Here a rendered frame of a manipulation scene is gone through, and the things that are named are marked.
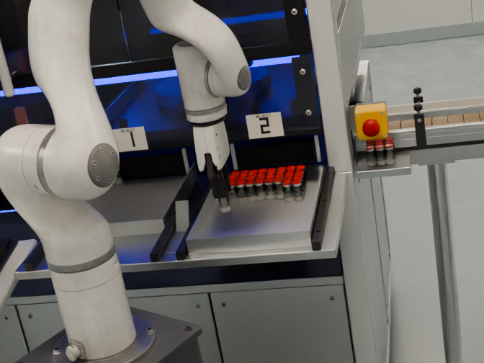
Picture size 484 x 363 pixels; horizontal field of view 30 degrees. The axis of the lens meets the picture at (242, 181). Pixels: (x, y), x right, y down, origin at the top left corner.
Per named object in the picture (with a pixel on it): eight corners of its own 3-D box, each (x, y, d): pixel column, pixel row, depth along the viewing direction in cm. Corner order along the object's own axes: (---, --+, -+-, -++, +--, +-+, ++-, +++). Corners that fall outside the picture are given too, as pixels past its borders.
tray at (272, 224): (219, 189, 220) (216, 176, 218) (325, 180, 214) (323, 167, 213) (189, 255, 189) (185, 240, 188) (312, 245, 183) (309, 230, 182)
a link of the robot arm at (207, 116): (190, 98, 188) (193, 111, 190) (180, 113, 181) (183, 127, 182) (229, 93, 186) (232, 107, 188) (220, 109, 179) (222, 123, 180)
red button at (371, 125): (364, 133, 212) (361, 117, 211) (380, 131, 211) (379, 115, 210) (363, 138, 209) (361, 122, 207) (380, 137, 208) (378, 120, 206)
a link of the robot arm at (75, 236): (83, 276, 149) (49, 142, 140) (7, 263, 159) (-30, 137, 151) (130, 244, 158) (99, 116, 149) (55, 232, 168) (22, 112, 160)
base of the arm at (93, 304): (104, 388, 151) (79, 292, 145) (31, 362, 163) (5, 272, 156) (178, 330, 165) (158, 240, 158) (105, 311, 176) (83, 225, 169)
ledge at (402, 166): (359, 158, 229) (358, 150, 229) (410, 153, 226) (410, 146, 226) (356, 178, 217) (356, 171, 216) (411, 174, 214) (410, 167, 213)
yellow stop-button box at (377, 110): (359, 131, 219) (355, 102, 216) (389, 127, 217) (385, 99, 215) (357, 142, 212) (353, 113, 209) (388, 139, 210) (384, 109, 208)
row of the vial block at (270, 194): (230, 199, 212) (226, 181, 211) (305, 193, 208) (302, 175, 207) (228, 204, 210) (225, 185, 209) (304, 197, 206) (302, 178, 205)
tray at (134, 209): (102, 183, 237) (99, 171, 236) (197, 174, 232) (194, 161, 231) (57, 241, 207) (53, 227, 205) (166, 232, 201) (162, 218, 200)
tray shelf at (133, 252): (86, 191, 239) (84, 185, 239) (349, 167, 224) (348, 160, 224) (15, 279, 196) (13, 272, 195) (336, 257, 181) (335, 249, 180)
